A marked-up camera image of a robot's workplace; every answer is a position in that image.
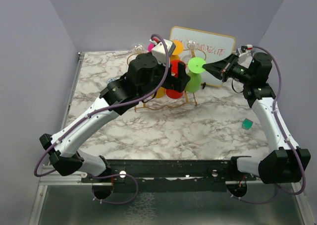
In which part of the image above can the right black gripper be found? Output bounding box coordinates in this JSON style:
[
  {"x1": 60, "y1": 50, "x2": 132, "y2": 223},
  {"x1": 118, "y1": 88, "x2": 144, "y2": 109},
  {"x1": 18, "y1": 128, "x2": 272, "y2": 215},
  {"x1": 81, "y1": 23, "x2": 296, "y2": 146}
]
[{"x1": 203, "y1": 54, "x2": 254, "y2": 85}]

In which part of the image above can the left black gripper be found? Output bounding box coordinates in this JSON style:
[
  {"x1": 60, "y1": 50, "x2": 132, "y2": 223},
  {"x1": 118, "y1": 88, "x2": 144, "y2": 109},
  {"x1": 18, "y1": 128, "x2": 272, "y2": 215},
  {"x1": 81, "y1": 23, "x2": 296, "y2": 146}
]
[{"x1": 138, "y1": 56, "x2": 190, "y2": 99}]

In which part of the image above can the red wine glass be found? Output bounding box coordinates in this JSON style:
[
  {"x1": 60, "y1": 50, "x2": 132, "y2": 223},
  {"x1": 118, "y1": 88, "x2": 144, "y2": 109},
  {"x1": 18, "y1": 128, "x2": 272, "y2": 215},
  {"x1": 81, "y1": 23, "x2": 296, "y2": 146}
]
[{"x1": 166, "y1": 60, "x2": 186, "y2": 99}]

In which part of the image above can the green wine glass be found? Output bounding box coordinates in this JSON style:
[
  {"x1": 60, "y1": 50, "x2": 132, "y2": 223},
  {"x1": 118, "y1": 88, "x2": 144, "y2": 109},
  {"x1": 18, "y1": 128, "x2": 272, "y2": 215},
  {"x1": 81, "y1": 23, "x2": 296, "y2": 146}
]
[{"x1": 185, "y1": 57, "x2": 206, "y2": 93}]

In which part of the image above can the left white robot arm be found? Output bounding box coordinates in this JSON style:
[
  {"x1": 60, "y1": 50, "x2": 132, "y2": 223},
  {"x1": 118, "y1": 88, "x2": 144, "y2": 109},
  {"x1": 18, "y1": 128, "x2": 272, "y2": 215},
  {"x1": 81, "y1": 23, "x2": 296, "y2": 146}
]
[{"x1": 40, "y1": 53, "x2": 190, "y2": 183}]

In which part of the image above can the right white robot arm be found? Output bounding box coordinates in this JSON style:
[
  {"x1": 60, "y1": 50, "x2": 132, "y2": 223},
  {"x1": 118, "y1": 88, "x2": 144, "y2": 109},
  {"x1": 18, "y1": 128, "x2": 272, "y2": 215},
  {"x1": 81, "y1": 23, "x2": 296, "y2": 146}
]
[{"x1": 203, "y1": 53, "x2": 311, "y2": 184}]

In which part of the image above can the front yellow wine glass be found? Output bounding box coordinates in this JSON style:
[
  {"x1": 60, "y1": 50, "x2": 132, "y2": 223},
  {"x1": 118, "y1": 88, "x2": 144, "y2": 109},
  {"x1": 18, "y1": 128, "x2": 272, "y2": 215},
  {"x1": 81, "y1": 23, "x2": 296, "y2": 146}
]
[{"x1": 154, "y1": 87, "x2": 166, "y2": 99}]

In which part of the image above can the back orange wine glass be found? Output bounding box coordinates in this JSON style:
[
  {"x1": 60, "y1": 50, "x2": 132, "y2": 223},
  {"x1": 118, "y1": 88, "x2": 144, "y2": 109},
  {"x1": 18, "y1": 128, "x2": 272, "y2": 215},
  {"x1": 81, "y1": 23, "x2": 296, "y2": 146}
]
[{"x1": 172, "y1": 40, "x2": 184, "y2": 56}]

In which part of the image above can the right clear wine glass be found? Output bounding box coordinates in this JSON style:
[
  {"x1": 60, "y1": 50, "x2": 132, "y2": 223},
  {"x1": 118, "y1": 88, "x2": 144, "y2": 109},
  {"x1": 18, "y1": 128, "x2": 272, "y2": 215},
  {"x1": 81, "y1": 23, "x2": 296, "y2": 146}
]
[{"x1": 183, "y1": 40, "x2": 198, "y2": 51}]

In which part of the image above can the clear wine glass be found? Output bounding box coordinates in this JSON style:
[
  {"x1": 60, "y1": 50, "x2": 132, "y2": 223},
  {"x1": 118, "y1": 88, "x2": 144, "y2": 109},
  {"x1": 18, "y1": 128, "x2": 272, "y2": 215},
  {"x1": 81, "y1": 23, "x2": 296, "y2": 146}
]
[
  {"x1": 131, "y1": 42, "x2": 146, "y2": 55},
  {"x1": 183, "y1": 40, "x2": 198, "y2": 51}
]

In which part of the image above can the pink wine glass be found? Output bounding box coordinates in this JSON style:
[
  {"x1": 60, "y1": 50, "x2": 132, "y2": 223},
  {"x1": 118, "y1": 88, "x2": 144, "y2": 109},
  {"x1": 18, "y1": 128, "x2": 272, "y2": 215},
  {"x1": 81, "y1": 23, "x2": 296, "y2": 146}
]
[{"x1": 148, "y1": 43, "x2": 155, "y2": 52}]

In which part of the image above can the left clear wine glass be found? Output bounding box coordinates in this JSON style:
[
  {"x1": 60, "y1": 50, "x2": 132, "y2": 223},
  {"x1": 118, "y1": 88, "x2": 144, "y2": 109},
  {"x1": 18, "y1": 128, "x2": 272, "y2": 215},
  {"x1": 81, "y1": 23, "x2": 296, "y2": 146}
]
[{"x1": 131, "y1": 42, "x2": 146, "y2": 55}]

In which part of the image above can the gold framed whiteboard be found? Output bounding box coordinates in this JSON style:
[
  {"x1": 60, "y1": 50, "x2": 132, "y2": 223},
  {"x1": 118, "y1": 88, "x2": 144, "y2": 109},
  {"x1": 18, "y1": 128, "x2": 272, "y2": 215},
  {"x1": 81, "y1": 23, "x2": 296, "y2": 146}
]
[{"x1": 170, "y1": 26, "x2": 235, "y2": 87}]

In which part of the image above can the teal green cube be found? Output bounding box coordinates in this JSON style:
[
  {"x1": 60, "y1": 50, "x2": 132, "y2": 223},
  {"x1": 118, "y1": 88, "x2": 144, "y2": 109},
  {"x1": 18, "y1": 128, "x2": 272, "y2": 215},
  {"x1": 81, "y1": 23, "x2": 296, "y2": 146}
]
[{"x1": 242, "y1": 118, "x2": 253, "y2": 130}]

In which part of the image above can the blue patterned small jar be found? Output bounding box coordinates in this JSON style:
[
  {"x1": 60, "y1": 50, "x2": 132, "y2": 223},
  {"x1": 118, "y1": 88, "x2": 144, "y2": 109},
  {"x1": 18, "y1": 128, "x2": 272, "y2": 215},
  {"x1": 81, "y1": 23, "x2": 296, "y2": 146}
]
[{"x1": 106, "y1": 78, "x2": 117, "y2": 84}]

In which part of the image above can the gold wire glass rack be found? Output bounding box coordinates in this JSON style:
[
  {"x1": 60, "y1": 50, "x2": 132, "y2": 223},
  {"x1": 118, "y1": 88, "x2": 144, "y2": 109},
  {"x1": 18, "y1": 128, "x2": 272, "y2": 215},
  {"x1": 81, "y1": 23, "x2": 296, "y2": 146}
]
[{"x1": 126, "y1": 46, "x2": 207, "y2": 113}]

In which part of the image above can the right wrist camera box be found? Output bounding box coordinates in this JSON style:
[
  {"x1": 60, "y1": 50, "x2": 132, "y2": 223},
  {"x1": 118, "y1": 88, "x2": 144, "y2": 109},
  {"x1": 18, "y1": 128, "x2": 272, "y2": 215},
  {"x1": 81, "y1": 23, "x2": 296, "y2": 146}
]
[{"x1": 236, "y1": 44, "x2": 253, "y2": 62}]

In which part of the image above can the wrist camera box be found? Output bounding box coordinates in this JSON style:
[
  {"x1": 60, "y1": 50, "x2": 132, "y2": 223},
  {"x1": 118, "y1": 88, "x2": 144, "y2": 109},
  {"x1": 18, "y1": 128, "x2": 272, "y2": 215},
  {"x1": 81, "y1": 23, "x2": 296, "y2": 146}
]
[
  {"x1": 151, "y1": 39, "x2": 176, "y2": 65},
  {"x1": 236, "y1": 44, "x2": 253, "y2": 62}
]

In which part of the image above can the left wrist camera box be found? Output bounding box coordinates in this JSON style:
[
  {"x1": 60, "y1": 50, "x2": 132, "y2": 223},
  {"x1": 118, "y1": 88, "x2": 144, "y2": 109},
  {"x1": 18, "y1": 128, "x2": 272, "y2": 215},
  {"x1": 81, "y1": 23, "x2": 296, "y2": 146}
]
[{"x1": 151, "y1": 39, "x2": 176, "y2": 65}]

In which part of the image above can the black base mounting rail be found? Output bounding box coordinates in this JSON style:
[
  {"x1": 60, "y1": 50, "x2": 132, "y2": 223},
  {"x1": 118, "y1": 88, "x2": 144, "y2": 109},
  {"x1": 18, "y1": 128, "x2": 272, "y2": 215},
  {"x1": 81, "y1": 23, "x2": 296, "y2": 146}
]
[{"x1": 81, "y1": 160, "x2": 255, "y2": 193}]

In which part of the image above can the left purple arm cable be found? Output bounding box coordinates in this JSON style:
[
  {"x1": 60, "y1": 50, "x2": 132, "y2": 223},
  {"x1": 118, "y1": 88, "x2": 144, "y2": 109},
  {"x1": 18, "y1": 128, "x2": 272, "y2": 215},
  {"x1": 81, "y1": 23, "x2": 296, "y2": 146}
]
[{"x1": 33, "y1": 33, "x2": 173, "y2": 177}]

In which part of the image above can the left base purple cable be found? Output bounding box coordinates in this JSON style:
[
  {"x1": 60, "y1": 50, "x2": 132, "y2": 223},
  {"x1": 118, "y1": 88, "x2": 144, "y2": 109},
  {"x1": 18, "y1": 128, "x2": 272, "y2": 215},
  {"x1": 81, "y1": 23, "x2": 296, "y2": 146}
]
[{"x1": 91, "y1": 172, "x2": 139, "y2": 205}]

